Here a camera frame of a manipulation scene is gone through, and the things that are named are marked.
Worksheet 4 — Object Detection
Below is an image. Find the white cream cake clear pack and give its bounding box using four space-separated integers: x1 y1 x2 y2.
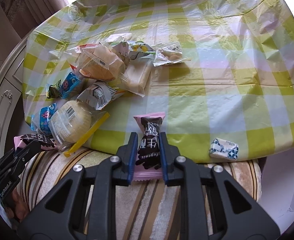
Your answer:
124 59 153 97

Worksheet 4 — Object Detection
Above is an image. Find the yellow green printed snack pack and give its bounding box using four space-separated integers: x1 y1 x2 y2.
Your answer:
112 40 156 61

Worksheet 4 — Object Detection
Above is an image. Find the pink black chocolate snack pack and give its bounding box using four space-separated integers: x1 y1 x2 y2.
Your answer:
133 112 165 181

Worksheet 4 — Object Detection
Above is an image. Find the person left hand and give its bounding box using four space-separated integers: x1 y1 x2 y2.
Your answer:
5 189 29 222

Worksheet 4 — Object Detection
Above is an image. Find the round white bun yellow-edged pack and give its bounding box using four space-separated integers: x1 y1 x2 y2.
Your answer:
49 100 110 158

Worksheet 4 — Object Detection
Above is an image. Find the dark green candy wrapper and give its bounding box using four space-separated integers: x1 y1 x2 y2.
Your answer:
46 80 62 99

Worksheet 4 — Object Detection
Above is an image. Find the blue cartoon snack pack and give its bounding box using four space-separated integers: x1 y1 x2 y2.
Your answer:
59 72 85 99
30 103 56 136

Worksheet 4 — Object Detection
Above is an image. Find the white carved cabinet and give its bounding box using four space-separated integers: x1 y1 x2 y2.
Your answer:
0 37 31 158

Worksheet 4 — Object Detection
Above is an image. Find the white blue patterned small packet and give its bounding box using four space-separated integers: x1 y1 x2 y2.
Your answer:
209 138 239 160

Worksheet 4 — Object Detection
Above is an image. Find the green checkered plastic tablecloth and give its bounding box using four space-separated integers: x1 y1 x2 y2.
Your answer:
22 0 294 163

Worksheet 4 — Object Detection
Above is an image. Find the bread in clear orange pack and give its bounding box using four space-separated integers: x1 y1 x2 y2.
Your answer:
64 43 125 81

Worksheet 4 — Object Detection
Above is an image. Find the clear pack of small biscuits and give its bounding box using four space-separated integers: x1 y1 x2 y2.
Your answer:
153 42 191 67

